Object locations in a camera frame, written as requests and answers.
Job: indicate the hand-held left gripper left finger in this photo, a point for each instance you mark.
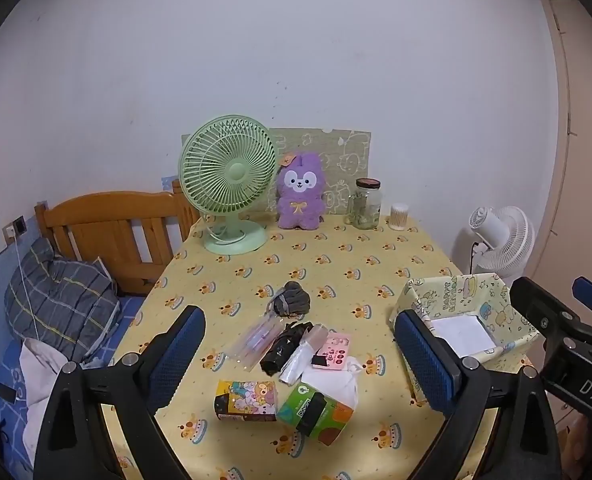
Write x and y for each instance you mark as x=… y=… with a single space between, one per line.
x=176 y=355

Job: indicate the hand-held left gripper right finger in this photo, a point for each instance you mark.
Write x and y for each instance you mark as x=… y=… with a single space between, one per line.
x=425 y=355

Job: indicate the printed storage box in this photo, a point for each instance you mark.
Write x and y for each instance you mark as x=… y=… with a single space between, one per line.
x=500 y=310

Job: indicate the clear pen pouch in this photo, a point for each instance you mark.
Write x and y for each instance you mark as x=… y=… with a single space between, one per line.
x=256 y=342

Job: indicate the cartoon tissue pack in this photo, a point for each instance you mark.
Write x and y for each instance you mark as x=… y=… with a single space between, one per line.
x=246 y=400

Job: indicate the pink wet wipes pack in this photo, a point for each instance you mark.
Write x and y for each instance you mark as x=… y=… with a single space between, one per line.
x=333 y=352

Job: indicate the white towel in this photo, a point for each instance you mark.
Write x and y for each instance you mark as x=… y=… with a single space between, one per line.
x=336 y=385

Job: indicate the black plastic bag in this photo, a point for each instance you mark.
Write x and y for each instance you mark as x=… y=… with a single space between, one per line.
x=281 y=350

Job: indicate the clear plastic bag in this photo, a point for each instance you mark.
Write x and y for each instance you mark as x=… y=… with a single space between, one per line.
x=296 y=362

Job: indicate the green tissue pack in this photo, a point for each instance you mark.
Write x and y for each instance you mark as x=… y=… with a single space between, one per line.
x=291 y=407

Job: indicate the white standing fan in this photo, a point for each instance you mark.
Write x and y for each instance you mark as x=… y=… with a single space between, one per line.
x=500 y=240

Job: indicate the blue plaid cloth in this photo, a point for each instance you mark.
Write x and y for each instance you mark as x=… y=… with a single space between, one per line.
x=61 y=300

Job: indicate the white cloth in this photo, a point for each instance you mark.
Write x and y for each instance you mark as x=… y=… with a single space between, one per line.
x=41 y=385

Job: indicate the beige door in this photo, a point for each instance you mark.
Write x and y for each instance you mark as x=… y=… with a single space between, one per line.
x=590 y=160

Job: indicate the cotton swab container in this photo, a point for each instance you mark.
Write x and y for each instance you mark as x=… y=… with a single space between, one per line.
x=398 y=217

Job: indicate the glass jar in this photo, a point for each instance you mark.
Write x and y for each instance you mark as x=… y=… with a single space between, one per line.
x=365 y=207

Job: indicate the wooden bed headboard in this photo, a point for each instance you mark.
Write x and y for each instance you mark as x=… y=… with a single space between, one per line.
x=101 y=210

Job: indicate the blue bed sheet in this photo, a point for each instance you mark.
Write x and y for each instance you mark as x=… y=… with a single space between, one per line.
x=6 y=370

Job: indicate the small black device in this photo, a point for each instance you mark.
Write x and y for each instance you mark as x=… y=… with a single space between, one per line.
x=6 y=393

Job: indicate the green desk fan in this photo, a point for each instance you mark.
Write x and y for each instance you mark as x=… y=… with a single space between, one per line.
x=226 y=170

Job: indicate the purple plush toy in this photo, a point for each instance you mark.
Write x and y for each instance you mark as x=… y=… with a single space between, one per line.
x=301 y=205

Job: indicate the green printed board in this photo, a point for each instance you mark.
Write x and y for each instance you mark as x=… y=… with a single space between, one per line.
x=346 y=160

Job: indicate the dark wall switch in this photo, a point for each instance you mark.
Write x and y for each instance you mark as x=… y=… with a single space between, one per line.
x=20 y=225

